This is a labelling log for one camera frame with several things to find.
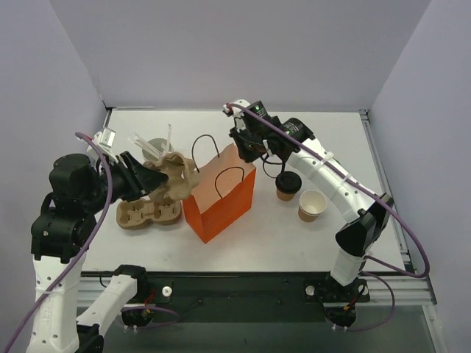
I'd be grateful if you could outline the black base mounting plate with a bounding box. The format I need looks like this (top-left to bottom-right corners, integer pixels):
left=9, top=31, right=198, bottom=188
left=119, top=272, right=370, bottom=329

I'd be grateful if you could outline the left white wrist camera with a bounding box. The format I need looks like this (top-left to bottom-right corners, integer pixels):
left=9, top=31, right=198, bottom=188
left=85, top=127, right=116, bottom=160

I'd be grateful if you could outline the orange paper bag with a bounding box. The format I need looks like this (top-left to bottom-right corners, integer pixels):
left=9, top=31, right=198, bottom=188
left=183, top=143, right=256, bottom=243

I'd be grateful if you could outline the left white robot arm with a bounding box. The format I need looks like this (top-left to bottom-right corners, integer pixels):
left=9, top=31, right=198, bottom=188
left=26, top=151, right=169, bottom=352

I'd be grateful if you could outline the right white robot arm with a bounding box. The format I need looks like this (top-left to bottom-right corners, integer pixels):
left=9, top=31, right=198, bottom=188
left=223, top=100, right=394, bottom=300

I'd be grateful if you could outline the brown paper coffee cup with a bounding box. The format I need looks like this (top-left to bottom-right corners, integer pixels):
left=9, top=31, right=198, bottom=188
left=277, top=188, right=299, bottom=202

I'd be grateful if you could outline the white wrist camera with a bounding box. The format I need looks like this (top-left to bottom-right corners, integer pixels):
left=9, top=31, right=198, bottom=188
left=85, top=127, right=116, bottom=160
left=222, top=99, right=257, bottom=132

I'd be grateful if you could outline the purple cable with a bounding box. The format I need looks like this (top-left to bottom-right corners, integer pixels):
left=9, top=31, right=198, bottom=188
left=224, top=104, right=431, bottom=332
left=0, top=131, right=181, bottom=353

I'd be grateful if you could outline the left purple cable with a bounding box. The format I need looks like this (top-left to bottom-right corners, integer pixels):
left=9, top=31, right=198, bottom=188
left=0, top=131, right=181, bottom=353

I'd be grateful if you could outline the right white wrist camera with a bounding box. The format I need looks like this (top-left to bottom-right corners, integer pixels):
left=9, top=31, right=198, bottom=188
left=222, top=99, right=257, bottom=132

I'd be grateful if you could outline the white cylindrical straw holder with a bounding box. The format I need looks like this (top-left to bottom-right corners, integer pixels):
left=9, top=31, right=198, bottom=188
left=148, top=138, right=174, bottom=157

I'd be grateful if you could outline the brown pulp cup carrier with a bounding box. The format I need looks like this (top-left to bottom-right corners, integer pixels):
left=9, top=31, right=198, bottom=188
left=144, top=151, right=199, bottom=204

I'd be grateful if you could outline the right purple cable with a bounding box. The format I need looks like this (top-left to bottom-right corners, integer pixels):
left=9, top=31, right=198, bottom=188
left=224, top=104, right=431, bottom=332

